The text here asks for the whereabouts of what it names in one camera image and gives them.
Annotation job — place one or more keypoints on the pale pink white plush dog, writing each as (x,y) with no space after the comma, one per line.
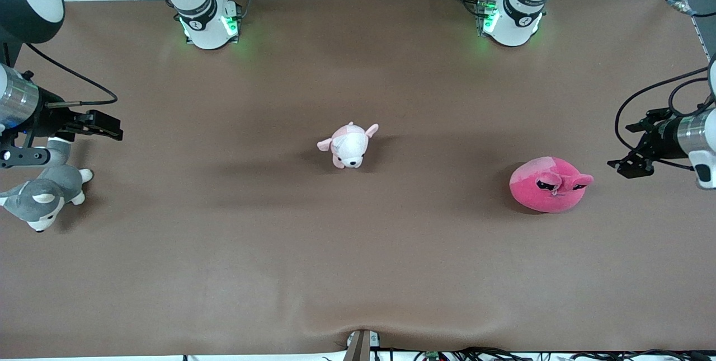
(349,148)

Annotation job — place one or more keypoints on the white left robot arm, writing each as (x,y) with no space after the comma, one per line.
(514,31)

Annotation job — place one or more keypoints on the grey white husky plush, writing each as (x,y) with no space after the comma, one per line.
(56,182)

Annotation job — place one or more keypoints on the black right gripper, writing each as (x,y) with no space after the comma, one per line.
(49,120)

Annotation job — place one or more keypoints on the brown table mat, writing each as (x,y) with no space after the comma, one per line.
(358,266)

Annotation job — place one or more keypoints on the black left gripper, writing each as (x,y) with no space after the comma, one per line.
(660,140)

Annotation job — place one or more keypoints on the small green circuit board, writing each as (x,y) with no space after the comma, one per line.
(432,355)

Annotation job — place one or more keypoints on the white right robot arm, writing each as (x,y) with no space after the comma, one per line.
(207,31)

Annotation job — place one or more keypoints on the metal table clamp bracket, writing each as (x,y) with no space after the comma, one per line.
(358,347)

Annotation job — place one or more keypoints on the bright pink round plush toy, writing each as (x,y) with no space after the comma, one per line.
(537,193)

